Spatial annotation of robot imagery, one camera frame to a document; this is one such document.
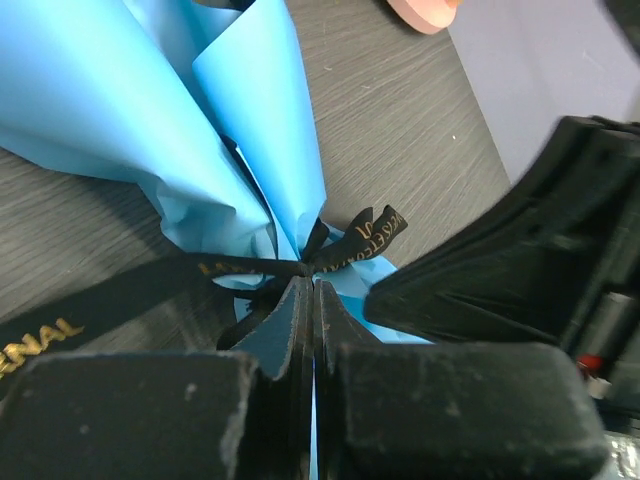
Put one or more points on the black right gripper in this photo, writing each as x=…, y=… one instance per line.
x=553, y=261

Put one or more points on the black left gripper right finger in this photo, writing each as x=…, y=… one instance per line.
x=447, y=411

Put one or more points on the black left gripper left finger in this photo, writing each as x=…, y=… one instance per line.
x=244, y=413

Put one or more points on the black gold-lettered ribbon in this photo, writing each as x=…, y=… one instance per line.
x=73, y=320

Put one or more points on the blue wrapping paper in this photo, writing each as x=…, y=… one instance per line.
x=206, y=111

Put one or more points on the pink three-tier shelf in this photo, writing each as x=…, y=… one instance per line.
x=426, y=16

